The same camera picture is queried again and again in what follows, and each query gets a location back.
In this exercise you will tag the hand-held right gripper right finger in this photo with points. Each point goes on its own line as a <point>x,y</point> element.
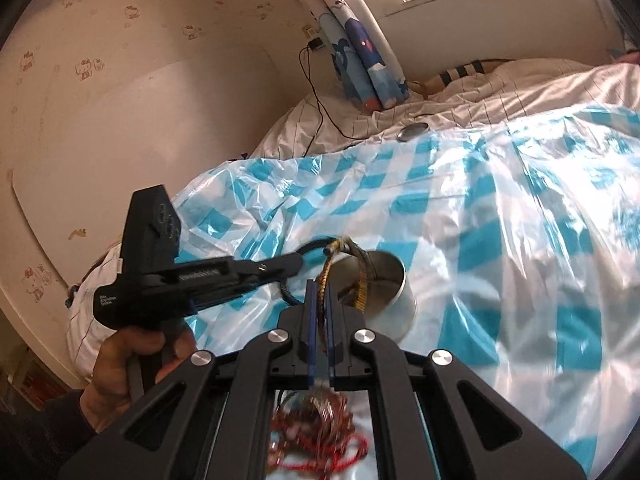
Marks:
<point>330,330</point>

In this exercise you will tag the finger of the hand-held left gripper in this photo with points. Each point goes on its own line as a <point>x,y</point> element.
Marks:
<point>220,299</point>
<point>270,267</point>

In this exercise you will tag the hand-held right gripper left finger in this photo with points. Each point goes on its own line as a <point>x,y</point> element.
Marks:
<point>311,320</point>

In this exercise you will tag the round metal tin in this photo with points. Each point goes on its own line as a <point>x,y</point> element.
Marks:
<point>390,285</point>

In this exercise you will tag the person's left forearm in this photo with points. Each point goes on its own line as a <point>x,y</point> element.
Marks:
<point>45,440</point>

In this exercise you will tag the person's left hand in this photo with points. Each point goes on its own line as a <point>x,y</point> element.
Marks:
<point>120,365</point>

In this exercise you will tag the white striped pillow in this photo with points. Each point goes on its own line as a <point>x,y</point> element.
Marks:
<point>95,300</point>

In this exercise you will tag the red box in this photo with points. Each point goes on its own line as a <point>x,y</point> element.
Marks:
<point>37,385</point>

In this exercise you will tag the round metal lid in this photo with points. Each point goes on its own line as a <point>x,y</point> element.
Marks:
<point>413,131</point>

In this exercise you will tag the blue checked plastic sheet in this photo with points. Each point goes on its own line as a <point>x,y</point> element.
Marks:
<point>500,220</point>

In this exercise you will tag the black charger plug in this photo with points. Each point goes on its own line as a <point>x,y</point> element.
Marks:
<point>315,45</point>

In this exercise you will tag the blue printed curtain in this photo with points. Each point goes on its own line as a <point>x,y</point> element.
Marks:
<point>362,60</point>

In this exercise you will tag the dark striped pillow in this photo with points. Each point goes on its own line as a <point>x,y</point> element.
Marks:
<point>460,72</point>

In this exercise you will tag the white striped duvet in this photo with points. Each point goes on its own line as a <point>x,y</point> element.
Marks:
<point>525,90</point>

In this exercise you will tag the wall socket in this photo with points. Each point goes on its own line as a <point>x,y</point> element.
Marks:
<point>310,30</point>

